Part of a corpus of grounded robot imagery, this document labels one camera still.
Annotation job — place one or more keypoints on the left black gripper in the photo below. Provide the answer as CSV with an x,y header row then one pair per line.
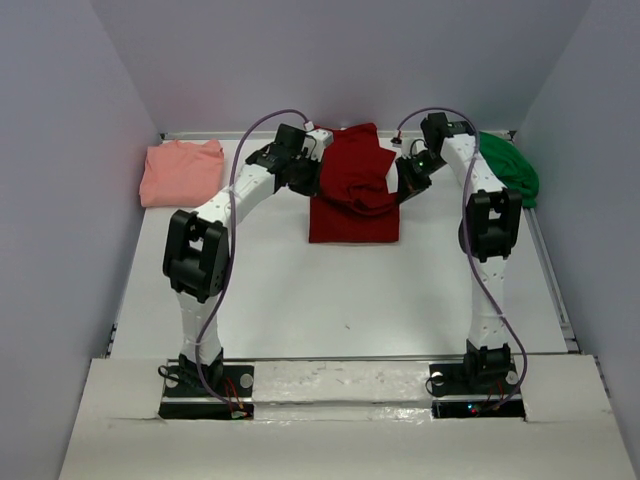
x,y
312,186

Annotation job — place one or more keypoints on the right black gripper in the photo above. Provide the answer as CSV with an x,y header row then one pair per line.
x,y
409,184

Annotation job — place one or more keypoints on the red t shirt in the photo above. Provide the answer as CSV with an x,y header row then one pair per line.
x,y
355,204

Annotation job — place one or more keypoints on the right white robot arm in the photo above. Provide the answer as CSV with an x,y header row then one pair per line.
x,y
487,235

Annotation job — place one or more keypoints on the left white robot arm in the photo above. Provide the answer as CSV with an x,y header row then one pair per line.
x,y
201,244

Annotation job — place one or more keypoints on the green t shirt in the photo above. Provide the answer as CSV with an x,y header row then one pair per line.
x,y
510,168

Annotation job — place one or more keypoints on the folded pink t shirt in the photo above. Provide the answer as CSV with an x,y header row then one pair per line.
x,y
181,174

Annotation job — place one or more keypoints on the white front cover board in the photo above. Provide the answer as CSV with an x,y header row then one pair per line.
x,y
347,420

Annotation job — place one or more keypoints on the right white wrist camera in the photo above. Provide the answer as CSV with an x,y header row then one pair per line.
x,y
408,146

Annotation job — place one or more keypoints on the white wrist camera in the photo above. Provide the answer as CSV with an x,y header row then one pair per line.
x,y
316,142
408,146

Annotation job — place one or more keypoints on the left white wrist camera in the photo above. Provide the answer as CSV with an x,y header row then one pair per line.
x,y
316,142

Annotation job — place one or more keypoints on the aluminium table frame rail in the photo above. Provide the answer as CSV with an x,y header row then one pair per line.
x,y
266,134

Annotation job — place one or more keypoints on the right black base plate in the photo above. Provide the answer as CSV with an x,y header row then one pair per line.
x,y
454,396

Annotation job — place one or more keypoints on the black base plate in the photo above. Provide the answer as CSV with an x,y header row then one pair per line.
x,y
184,397
454,396

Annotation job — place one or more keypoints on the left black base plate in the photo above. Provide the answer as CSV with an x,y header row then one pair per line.
x,y
184,397

